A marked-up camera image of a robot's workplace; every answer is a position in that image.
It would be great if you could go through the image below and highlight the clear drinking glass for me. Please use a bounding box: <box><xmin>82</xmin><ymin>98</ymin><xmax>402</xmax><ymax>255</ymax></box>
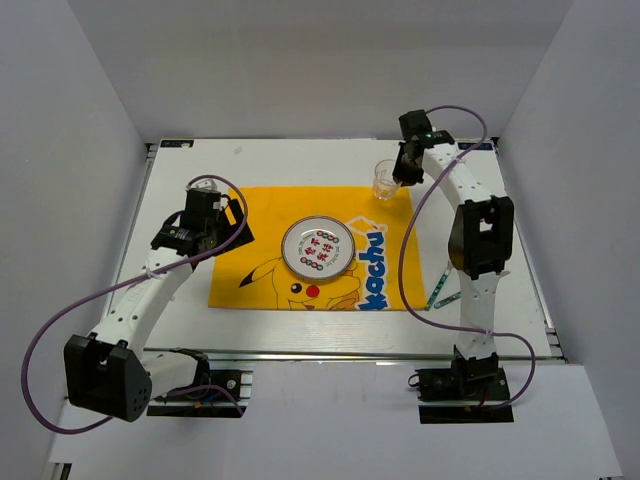
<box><xmin>372</xmin><ymin>159</ymin><xmax>399</xmax><ymax>200</ymax></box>

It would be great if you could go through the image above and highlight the yellow Pikachu cloth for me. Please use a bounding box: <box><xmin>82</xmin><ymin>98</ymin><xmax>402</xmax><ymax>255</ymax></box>
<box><xmin>208</xmin><ymin>186</ymin><xmax>426</xmax><ymax>312</ymax></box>

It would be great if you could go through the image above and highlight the round patterned plate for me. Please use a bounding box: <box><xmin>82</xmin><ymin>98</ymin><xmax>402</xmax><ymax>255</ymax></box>
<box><xmin>281</xmin><ymin>216</ymin><xmax>355</xmax><ymax>281</ymax></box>

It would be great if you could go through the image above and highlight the knife with teal handle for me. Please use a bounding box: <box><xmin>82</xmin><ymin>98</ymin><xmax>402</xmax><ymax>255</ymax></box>
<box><xmin>433</xmin><ymin>292</ymin><xmax>461</xmax><ymax>309</ymax></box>

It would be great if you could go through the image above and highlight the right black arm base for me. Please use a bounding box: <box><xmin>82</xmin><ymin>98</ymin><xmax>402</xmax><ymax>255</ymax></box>
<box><xmin>407</xmin><ymin>368</ymin><xmax>514</xmax><ymax>425</ymax></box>

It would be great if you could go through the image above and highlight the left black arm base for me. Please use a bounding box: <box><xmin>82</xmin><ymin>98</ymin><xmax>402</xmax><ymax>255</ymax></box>
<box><xmin>146</xmin><ymin>359</ymin><xmax>255</xmax><ymax>419</ymax></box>

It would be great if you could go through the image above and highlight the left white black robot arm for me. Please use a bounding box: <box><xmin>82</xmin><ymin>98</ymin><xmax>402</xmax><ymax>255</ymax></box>
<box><xmin>63</xmin><ymin>185</ymin><xmax>253</xmax><ymax>422</ymax></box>

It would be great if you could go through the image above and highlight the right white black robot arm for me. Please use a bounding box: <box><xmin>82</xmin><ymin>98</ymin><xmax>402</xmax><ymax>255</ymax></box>
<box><xmin>392</xmin><ymin>110</ymin><xmax>514</xmax><ymax>399</ymax></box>

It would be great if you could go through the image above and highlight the left blue table label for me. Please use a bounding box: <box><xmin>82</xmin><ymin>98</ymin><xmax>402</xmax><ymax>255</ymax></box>
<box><xmin>159</xmin><ymin>139</ymin><xmax>194</xmax><ymax>149</ymax></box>

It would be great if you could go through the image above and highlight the fork with teal handle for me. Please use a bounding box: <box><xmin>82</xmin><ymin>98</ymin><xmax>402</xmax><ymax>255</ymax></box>
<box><xmin>425</xmin><ymin>266</ymin><xmax>452</xmax><ymax>310</ymax></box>

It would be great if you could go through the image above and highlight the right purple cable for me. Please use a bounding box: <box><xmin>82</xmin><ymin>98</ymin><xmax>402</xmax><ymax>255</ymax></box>
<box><xmin>398</xmin><ymin>104</ymin><xmax>537</xmax><ymax>411</ymax></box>

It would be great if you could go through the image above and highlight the purple cable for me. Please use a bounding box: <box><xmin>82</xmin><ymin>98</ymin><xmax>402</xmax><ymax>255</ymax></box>
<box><xmin>398</xmin><ymin>104</ymin><xmax>537</xmax><ymax>411</ymax></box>
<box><xmin>21</xmin><ymin>174</ymin><xmax>250</xmax><ymax>434</ymax></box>

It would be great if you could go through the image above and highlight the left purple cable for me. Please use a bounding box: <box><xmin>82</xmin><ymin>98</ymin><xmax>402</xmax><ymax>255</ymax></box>
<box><xmin>21</xmin><ymin>174</ymin><xmax>250</xmax><ymax>434</ymax></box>

